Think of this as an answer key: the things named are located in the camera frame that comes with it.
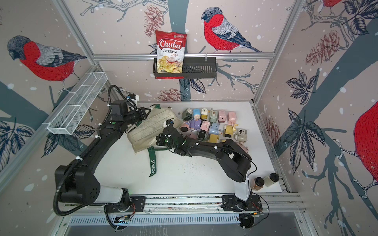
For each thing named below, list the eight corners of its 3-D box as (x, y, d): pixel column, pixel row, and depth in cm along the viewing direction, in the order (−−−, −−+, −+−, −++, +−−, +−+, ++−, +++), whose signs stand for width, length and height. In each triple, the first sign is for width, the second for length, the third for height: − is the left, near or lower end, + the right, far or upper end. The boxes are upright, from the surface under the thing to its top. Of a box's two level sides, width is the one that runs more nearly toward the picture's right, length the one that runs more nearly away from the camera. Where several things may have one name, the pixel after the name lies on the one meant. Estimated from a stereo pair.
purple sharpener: (189, 129, 105) (189, 125, 100) (191, 122, 109) (191, 117, 105) (199, 131, 103) (199, 127, 99) (201, 124, 108) (201, 119, 104)
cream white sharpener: (234, 140, 98) (235, 137, 96) (235, 129, 104) (236, 127, 101) (245, 143, 97) (246, 140, 94) (246, 132, 102) (247, 129, 100)
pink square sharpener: (228, 125, 107) (229, 120, 102) (226, 117, 113) (228, 111, 107) (235, 125, 107) (238, 120, 102) (233, 117, 113) (235, 111, 107)
